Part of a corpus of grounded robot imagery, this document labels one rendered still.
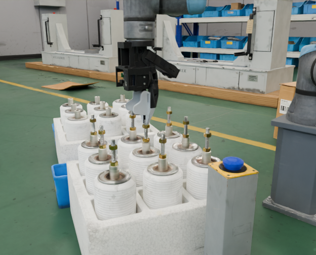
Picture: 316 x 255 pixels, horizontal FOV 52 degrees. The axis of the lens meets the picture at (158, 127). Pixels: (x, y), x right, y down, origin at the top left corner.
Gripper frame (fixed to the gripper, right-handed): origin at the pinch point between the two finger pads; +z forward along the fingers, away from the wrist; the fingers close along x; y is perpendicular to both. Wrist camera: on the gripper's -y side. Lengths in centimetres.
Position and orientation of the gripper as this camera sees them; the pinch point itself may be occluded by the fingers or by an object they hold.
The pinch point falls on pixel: (148, 118)
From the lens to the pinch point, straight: 84.9
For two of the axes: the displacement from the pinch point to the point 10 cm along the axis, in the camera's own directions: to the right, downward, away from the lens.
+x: 5.1, 2.5, -8.2
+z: 0.0, 9.6, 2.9
